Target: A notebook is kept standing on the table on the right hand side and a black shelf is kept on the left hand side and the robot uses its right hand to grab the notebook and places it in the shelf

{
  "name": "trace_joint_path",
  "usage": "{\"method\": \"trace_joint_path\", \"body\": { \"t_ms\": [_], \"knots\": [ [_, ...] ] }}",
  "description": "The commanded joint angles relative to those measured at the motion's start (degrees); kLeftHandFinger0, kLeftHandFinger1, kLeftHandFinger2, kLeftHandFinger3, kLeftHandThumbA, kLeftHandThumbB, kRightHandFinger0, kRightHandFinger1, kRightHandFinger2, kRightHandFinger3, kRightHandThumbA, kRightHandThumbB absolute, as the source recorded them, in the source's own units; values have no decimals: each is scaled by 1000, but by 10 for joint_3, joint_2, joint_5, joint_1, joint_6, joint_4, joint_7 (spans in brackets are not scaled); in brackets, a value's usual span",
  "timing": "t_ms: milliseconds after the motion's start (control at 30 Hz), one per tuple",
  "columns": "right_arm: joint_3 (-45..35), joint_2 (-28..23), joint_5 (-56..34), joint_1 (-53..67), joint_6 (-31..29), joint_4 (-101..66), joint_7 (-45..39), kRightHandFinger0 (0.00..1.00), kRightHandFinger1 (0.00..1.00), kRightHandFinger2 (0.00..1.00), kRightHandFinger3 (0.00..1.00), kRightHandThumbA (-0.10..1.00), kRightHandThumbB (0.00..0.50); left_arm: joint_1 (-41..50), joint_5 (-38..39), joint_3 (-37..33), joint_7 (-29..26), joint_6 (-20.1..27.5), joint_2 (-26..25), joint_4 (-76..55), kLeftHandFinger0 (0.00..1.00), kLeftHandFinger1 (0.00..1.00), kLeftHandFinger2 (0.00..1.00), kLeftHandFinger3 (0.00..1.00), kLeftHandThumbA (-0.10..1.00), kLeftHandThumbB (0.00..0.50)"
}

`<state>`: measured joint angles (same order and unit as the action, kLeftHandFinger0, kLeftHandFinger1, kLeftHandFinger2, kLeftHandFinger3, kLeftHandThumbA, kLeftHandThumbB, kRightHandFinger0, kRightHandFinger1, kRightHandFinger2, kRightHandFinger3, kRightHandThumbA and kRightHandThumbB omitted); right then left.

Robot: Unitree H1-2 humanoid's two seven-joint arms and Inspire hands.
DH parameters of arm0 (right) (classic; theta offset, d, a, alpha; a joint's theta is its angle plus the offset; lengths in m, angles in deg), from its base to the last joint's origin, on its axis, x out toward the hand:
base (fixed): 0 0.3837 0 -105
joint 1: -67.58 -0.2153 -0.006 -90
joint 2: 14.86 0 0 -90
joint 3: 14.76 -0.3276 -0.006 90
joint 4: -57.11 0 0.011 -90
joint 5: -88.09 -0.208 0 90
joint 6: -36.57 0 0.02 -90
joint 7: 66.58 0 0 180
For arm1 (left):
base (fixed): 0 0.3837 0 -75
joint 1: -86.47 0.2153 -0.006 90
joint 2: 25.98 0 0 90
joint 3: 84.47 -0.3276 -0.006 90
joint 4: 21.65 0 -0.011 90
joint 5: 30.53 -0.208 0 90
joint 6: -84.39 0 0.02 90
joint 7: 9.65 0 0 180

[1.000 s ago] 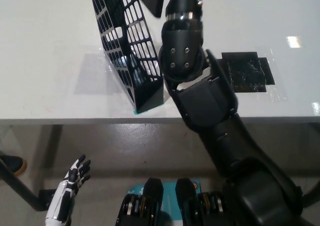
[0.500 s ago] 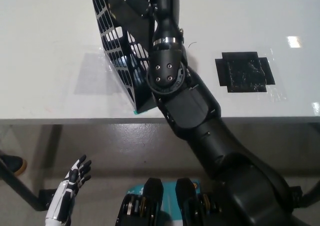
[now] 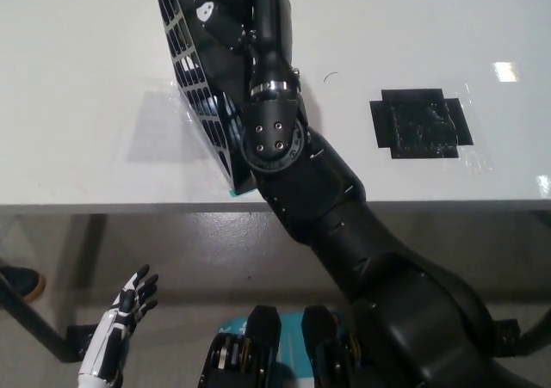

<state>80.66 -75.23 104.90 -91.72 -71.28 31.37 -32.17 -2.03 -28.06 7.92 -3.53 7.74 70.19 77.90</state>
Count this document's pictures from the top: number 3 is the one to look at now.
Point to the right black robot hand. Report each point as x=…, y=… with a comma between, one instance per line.
x=273, y=26

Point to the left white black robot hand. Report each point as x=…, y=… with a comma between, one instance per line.
x=116, y=319

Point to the black mesh file shelf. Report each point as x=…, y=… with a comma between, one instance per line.
x=241, y=181

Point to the thin dark curved thread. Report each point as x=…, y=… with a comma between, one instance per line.
x=329, y=74

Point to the black shoe tan sole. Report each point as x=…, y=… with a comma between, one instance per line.
x=19, y=280

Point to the black tape patch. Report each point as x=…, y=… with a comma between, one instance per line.
x=383, y=121

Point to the teal tape piece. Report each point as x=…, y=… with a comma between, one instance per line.
x=233, y=193

